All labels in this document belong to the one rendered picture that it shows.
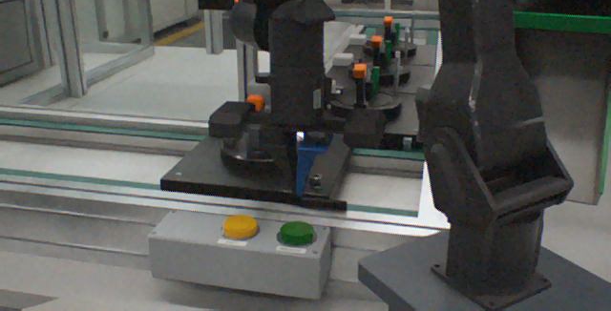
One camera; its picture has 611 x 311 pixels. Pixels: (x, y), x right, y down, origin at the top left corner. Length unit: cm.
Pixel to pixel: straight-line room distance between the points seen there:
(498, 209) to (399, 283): 10
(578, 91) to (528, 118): 42
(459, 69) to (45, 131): 91
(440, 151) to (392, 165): 57
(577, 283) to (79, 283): 61
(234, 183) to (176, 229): 12
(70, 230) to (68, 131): 32
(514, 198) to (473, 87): 8
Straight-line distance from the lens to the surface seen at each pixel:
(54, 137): 120
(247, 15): 67
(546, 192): 44
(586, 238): 100
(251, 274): 72
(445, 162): 42
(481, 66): 42
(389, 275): 47
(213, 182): 84
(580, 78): 87
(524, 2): 81
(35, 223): 92
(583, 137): 83
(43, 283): 88
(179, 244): 73
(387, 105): 110
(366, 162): 99
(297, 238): 69
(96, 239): 88
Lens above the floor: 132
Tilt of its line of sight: 21 degrees down
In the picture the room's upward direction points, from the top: straight up
